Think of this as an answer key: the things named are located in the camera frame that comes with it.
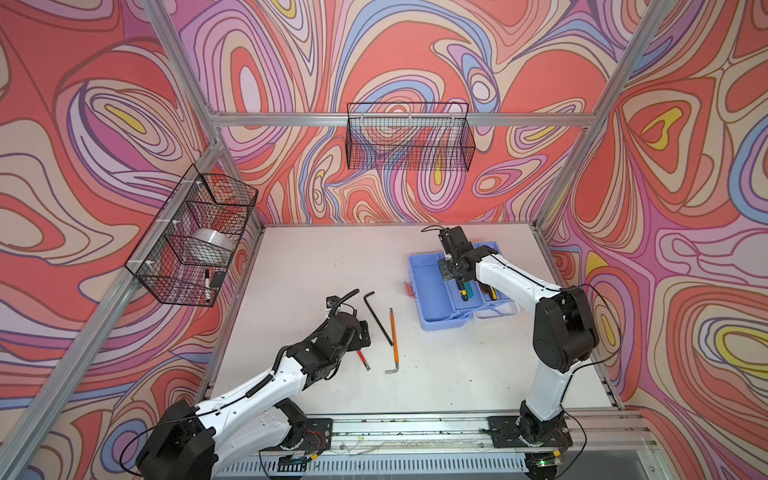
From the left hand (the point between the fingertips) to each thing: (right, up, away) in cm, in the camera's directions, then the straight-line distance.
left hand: (359, 326), depth 84 cm
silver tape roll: (-34, +23, -15) cm, 44 cm away
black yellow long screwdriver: (+30, +13, -23) cm, 40 cm away
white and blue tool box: (+25, +5, +10) cm, 27 cm away
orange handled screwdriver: (+10, -5, +6) cm, 13 cm away
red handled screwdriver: (+1, -10, +2) cm, 10 cm away
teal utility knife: (+34, +9, +7) cm, 36 cm away
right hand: (+30, +16, +10) cm, 36 cm away
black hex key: (+5, 0, +9) cm, 10 cm away
